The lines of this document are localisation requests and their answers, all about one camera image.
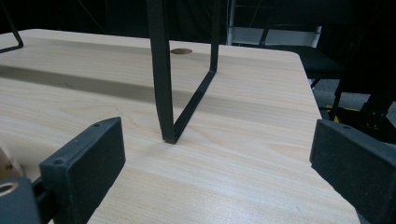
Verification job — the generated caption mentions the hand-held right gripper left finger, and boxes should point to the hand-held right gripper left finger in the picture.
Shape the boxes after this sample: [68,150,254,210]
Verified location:
[39,117,127,224]

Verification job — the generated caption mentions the black raised shelf with legs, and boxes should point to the black raised shelf with legs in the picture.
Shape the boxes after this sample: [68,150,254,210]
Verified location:
[0,0,222,145]

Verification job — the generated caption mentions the black folding chair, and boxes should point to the black folding chair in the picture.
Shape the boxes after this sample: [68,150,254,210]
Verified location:
[260,26,348,90]

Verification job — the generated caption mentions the brown round table grommet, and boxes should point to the brown round table grommet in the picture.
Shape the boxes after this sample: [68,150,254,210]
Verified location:
[170,48,193,56]

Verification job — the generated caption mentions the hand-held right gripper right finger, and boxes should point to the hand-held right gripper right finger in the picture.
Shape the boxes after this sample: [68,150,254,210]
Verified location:
[309,119,396,224]

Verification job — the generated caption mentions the black stand with striped base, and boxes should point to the black stand with striped base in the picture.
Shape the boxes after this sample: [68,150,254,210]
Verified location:
[325,0,396,145]

